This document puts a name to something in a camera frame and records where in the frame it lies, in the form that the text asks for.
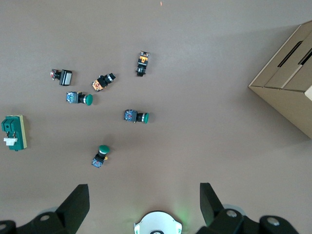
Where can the black selector switch orange block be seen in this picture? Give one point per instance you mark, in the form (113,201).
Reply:
(142,63)
(102,83)

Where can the brown paper table cover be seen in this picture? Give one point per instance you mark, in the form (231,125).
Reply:
(195,146)

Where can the green load switch white lever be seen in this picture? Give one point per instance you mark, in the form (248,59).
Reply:
(14,132)

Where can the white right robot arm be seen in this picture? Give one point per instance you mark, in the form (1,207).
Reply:
(157,223)

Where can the green mushroom pushbutton switch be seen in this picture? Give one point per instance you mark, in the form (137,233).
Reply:
(79,98)
(136,116)
(101,156)

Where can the black square pushbutton switch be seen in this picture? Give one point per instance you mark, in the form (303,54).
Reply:
(64,77)

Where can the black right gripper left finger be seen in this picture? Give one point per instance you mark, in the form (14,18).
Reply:
(73,209)

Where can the brown cardboard drawer box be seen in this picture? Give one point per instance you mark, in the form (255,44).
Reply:
(287,83)

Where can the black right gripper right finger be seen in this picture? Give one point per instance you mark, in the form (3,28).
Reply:
(212,207)

